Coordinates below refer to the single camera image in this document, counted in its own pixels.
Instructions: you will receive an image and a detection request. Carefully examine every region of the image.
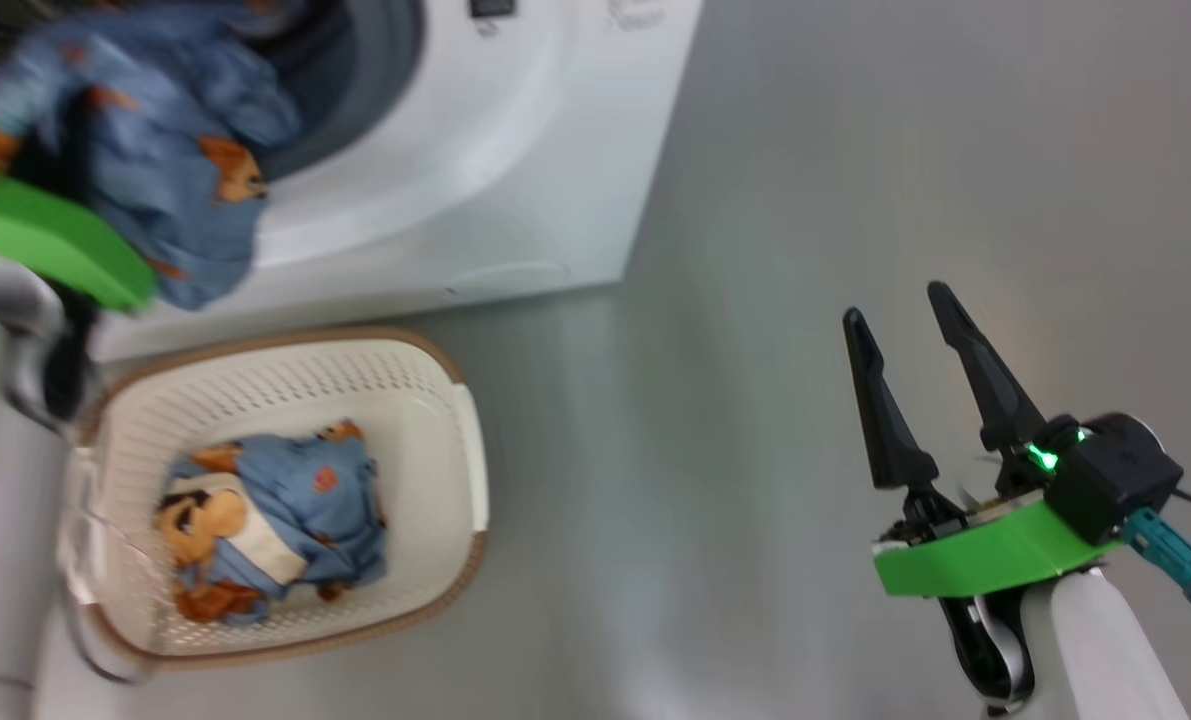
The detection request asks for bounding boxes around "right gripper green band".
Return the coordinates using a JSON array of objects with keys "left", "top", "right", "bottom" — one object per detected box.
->
[{"left": 842, "top": 281, "right": 1122, "bottom": 715}]

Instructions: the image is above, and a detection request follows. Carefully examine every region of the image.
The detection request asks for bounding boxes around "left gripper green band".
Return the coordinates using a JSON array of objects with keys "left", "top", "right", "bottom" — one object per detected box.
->
[{"left": 0, "top": 177, "right": 157, "bottom": 312}]

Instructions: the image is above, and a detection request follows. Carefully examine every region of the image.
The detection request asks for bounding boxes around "blue cartoon print garment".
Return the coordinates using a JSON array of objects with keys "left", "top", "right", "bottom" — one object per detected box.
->
[{"left": 0, "top": 0, "right": 303, "bottom": 312}]

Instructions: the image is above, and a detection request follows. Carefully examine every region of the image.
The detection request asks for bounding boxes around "blue garment with bear face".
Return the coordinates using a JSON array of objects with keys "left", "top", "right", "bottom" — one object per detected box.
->
[{"left": 154, "top": 420, "right": 389, "bottom": 627}]

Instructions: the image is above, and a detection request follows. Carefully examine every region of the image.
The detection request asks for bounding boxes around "cream perforated laundry basket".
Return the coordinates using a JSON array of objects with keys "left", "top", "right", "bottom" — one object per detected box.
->
[{"left": 59, "top": 327, "right": 491, "bottom": 687}]

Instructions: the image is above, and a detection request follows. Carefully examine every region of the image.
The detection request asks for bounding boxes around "white front-load washing machine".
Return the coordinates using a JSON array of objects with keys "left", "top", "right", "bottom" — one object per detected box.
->
[{"left": 0, "top": 0, "right": 705, "bottom": 363}]

